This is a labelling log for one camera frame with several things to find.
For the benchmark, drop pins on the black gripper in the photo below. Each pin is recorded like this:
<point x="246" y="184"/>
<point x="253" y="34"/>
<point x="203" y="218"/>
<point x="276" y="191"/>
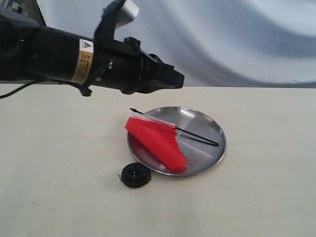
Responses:
<point x="125" y="67"/>

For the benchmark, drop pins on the red white flag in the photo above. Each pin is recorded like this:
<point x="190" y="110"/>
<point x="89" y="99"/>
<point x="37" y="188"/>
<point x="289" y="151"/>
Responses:
<point x="159" y="137"/>

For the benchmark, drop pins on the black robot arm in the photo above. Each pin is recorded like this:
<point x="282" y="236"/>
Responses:
<point x="32" y="51"/>

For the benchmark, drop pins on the black round flag base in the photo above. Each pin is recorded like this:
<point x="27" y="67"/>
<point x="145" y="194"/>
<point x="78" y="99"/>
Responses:
<point x="135" y="175"/>

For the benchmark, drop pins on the white backdrop cloth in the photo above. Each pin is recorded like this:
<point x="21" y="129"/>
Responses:
<point x="250" y="43"/>

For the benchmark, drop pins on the round steel plate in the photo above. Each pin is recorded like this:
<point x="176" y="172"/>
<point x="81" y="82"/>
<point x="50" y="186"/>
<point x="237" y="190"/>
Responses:
<point x="198" y="153"/>

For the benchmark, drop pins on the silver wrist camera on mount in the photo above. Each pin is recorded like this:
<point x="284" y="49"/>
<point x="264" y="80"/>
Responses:
<point x="117" y="14"/>

